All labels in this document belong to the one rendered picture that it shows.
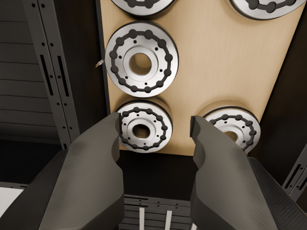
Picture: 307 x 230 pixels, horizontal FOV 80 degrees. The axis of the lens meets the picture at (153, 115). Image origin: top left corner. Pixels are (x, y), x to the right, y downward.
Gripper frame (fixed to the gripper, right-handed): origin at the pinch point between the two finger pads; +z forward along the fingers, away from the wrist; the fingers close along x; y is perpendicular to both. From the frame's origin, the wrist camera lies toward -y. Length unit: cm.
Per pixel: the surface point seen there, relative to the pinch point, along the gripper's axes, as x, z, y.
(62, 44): -9.3, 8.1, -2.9
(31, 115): -22.9, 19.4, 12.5
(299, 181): 19.5, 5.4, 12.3
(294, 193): 19.9, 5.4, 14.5
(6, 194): -54, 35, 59
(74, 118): -9.5, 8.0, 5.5
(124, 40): -4.2, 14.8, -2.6
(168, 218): 5.4, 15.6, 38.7
